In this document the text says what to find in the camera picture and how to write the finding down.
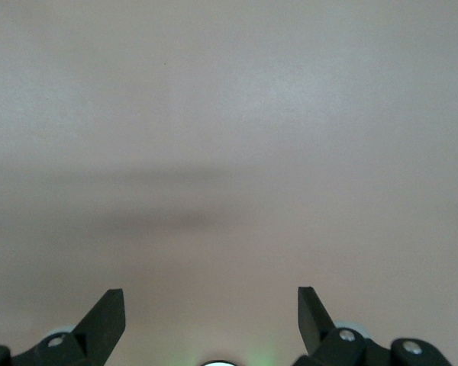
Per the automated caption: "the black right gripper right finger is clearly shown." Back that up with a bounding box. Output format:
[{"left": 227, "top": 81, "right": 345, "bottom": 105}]
[{"left": 292, "top": 286, "right": 453, "bottom": 366}]

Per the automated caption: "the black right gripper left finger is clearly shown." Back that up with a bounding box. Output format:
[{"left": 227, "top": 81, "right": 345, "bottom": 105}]
[{"left": 0, "top": 288, "right": 126, "bottom": 366}]

